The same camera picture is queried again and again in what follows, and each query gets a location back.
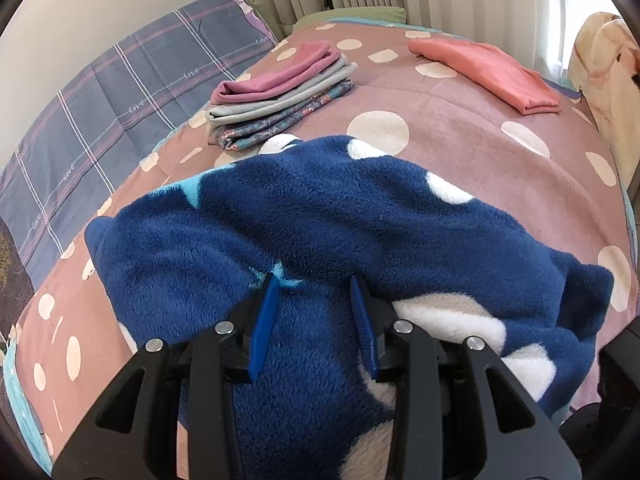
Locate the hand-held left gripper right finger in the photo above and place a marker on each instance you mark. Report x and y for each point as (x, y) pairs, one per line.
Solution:
(364, 320)

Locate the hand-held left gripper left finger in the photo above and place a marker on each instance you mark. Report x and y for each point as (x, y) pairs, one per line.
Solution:
(264, 320)

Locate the blue star-print fleece garment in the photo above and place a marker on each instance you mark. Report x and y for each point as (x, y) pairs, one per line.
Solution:
(325, 210)

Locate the stack of folded clothes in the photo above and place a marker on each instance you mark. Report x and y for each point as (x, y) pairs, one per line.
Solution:
(280, 124)

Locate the folded grey garment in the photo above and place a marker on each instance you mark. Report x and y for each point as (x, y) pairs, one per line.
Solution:
(280, 102)

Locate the folded pink garment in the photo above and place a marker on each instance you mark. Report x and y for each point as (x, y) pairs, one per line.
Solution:
(290, 67)

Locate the dark brown cloth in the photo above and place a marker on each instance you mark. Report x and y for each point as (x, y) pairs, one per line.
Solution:
(12, 270)

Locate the plaid blue-grey pillow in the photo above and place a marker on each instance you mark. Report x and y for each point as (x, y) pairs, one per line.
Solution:
(100, 110)

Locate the folded salmon garment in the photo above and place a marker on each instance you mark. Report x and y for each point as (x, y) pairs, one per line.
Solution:
(500, 70)

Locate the green pillow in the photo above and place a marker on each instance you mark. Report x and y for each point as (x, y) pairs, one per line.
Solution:
(350, 14)

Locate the beige plush toy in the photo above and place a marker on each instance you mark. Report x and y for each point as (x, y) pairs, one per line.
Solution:
(607, 70)

